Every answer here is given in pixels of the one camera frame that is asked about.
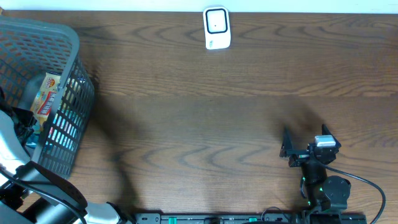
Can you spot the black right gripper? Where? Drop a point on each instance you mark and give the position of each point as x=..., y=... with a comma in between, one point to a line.
x=300, y=156

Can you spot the yellow snack bag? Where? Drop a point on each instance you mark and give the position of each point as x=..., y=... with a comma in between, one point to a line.
x=42, y=103

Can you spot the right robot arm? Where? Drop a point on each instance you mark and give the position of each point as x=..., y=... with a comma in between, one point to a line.
x=327, y=195

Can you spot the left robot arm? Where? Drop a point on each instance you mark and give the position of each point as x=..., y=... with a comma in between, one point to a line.
x=31, y=193

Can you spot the white barcode scanner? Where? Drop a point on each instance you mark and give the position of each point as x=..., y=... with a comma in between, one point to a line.
x=217, y=28

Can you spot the grey plastic basket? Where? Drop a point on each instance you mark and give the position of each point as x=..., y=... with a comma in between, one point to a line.
x=29, y=50

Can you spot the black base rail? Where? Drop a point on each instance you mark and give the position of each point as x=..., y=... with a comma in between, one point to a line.
x=268, y=218

